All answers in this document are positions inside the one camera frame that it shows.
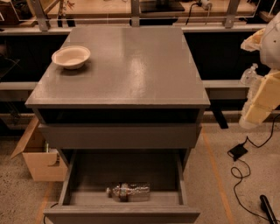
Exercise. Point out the black power adapter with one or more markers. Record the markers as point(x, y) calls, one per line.
point(238, 151)

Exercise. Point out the open cardboard box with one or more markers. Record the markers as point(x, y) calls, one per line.
point(44, 163)

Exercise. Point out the open grey middle drawer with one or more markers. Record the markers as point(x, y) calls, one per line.
point(83, 198)

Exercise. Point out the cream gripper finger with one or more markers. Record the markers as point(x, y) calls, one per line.
point(263, 98)
point(253, 42)

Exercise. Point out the white paper bowl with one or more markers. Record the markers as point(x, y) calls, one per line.
point(71, 57)

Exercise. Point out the black cylindrical object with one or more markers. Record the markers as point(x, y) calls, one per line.
point(265, 206)

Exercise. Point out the clear sanitizer pump bottle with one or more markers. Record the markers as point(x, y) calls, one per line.
point(249, 74)

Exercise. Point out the grey drawer cabinet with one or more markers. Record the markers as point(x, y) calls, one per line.
point(134, 76)

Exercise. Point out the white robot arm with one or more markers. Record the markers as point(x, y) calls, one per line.
point(270, 46)

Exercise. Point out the grey top drawer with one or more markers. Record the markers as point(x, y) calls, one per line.
point(170, 136)

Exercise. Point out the metal railing frame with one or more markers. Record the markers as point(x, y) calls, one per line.
point(61, 16)

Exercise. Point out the clear plastic water bottle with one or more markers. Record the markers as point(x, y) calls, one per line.
point(129, 191)

